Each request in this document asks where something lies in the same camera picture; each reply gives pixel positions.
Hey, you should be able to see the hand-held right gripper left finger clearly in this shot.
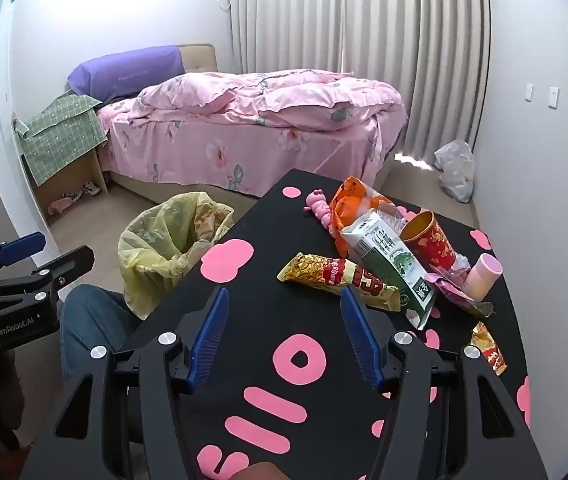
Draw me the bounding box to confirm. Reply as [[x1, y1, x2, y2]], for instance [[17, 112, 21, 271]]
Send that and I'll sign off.
[[24, 287, 231, 480]]

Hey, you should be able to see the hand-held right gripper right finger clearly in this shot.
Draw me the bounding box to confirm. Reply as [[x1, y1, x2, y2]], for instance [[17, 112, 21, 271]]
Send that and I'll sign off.
[[340, 287, 547, 480]]

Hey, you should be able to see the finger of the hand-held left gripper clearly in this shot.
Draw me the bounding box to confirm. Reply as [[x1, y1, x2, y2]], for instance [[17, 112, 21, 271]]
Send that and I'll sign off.
[[0, 231, 47, 281], [0, 246, 96, 306]]

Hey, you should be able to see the gold red snack wrapper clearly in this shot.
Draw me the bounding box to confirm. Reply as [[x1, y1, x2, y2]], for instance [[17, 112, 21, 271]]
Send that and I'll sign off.
[[277, 251, 401, 314]]

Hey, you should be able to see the white green milk carton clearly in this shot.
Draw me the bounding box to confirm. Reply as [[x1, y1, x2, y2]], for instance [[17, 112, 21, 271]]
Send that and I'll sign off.
[[339, 210, 437, 331]]

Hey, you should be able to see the trash bin with yellow bag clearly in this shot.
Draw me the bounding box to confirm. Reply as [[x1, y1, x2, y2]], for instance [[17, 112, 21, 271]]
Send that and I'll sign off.
[[117, 192, 237, 319]]

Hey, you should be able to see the red paper cup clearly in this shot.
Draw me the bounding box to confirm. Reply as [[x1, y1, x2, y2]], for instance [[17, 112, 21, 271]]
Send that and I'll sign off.
[[399, 210, 460, 274]]

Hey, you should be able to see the person's leg in jeans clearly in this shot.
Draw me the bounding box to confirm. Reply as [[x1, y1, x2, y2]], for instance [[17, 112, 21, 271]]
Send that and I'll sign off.
[[58, 283, 141, 382]]

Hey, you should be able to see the pink slipper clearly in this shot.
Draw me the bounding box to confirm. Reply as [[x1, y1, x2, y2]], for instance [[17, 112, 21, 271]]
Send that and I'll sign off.
[[47, 195, 83, 215]]

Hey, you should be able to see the wooden nightstand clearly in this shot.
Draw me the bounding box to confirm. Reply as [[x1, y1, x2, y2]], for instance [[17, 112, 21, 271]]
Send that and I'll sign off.
[[20, 146, 111, 217]]

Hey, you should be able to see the pink crumpled wrapper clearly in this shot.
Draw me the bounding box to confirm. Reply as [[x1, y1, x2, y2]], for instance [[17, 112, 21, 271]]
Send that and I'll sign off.
[[423, 269, 495, 319]]

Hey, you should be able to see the green checked cloth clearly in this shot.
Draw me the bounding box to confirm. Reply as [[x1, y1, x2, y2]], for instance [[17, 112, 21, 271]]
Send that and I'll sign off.
[[13, 91, 111, 187]]

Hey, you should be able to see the small red gold wrapper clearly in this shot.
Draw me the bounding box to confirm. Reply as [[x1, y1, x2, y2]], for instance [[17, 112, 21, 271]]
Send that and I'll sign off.
[[469, 320, 507, 376]]

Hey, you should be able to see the pink caterpillar toy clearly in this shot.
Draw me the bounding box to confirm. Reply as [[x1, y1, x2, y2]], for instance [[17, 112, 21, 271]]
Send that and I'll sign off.
[[304, 188, 340, 234]]

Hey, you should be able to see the pink plastic cup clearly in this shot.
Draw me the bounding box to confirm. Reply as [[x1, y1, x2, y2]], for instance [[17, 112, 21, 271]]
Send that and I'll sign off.
[[466, 253, 504, 297]]

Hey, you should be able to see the orange plastic bag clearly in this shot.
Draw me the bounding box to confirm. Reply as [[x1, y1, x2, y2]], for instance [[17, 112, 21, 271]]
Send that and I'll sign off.
[[328, 176, 405, 257]]

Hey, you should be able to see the pink floral bed sheet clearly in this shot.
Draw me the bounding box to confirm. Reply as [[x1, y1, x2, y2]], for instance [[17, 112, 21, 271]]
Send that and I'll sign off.
[[95, 99, 409, 197]]

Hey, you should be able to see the white plastic bag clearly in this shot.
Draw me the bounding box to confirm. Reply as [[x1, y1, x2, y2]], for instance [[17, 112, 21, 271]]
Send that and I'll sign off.
[[434, 140, 476, 205]]

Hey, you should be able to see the purple pillow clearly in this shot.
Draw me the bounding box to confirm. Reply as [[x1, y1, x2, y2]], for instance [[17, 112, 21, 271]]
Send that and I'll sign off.
[[67, 46, 185, 104]]

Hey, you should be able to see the pink floral duvet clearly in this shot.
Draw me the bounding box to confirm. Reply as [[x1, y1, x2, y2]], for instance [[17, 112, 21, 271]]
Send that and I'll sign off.
[[136, 71, 405, 130]]

